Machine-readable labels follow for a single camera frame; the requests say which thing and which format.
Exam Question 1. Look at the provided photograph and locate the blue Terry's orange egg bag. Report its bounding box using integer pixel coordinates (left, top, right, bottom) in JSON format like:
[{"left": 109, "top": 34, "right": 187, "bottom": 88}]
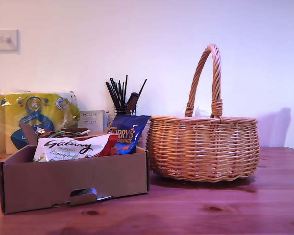
[{"left": 107, "top": 115, "right": 151, "bottom": 155}]

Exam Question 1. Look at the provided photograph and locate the red chocolate egg bag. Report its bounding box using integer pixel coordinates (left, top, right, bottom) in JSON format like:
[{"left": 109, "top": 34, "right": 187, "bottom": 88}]
[{"left": 98, "top": 133, "right": 120, "bottom": 157}]

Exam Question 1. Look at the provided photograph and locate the white Galaxy truffle egg bag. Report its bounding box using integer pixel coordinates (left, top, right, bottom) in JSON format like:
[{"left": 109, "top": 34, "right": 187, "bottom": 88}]
[{"left": 33, "top": 133, "right": 118, "bottom": 163}]

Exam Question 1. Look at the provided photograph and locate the white Porlex box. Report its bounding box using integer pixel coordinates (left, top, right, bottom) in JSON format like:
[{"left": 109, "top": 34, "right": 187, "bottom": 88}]
[{"left": 78, "top": 109, "right": 108, "bottom": 133}]

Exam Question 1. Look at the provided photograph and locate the brown cardboard box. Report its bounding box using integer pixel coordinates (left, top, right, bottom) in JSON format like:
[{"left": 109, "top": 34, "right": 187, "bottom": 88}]
[{"left": 0, "top": 119, "right": 150, "bottom": 215}]

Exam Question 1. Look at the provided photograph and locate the black chopstick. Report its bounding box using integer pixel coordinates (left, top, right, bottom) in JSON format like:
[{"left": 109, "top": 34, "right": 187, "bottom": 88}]
[
  {"left": 123, "top": 74, "right": 129, "bottom": 108},
  {"left": 136, "top": 78, "right": 147, "bottom": 98},
  {"left": 105, "top": 82, "right": 118, "bottom": 108},
  {"left": 109, "top": 77, "right": 122, "bottom": 108}
]

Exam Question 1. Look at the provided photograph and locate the yellow blue plastic package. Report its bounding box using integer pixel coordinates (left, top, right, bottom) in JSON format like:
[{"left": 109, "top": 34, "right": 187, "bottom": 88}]
[{"left": 0, "top": 89, "right": 80, "bottom": 155}]

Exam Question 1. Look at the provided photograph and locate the dark wooden handled utensil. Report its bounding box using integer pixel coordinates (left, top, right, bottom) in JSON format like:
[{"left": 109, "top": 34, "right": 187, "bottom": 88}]
[{"left": 126, "top": 92, "right": 140, "bottom": 116}]

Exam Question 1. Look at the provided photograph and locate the woven wicker basket with handle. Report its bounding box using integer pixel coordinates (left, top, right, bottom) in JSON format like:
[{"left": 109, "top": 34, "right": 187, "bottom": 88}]
[{"left": 146, "top": 44, "right": 261, "bottom": 183}]

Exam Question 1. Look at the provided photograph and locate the white wall light switch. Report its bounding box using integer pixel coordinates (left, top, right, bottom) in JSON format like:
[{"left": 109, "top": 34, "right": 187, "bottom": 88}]
[{"left": 0, "top": 29, "right": 19, "bottom": 52}]

